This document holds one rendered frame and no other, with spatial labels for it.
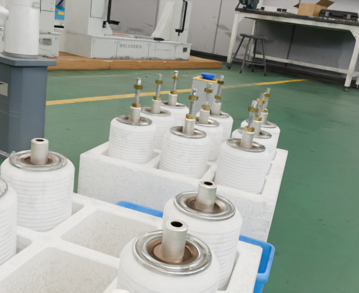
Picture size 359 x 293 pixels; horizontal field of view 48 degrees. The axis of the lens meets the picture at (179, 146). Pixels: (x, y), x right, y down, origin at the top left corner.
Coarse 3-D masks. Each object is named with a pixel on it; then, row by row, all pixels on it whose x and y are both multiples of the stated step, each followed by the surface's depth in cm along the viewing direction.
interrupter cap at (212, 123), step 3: (198, 117) 95; (210, 120) 93; (213, 120) 94; (195, 123) 88; (198, 123) 88; (201, 123) 89; (210, 123) 92; (213, 123) 91; (216, 123) 92; (219, 123) 92; (204, 126) 88; (207, 126) 88; (210, 126) 88; (213, 126) 89; (216, 126) 89
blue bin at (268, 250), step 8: (128, 208) 77; (136, 208) 76; (144, 208) 76; (160, 216) 75; (240, 240) 71; (248, 240) 70; (256, 240) 70; (264, 248) 69; (272, 248) 68; (264, 256) 70; (272, 256) 65; (264, 264) 70; (264, 272) 67; (256, 280) 60; (264, 280) 60; (256, 288) 61
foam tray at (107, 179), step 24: (96, 168) 80; (120, 168) 79; (144, 168) 78; (96, 192) 82; (120, 192) 80; (144, 192) 78; (168, 192) 77; (216, 192) 74; (240, 192) 74; (264, 192) 75; (264, 216) 72; (264, 240) 73
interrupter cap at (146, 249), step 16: (144, 240) 39; (160, 240) 39; (192, 240) 40; (144, 256) 36; (160, 256) 37; (192, 256) 37; (208, 256) 37; (160, 272) 34; (176, 272) 34; (192, 272) 35
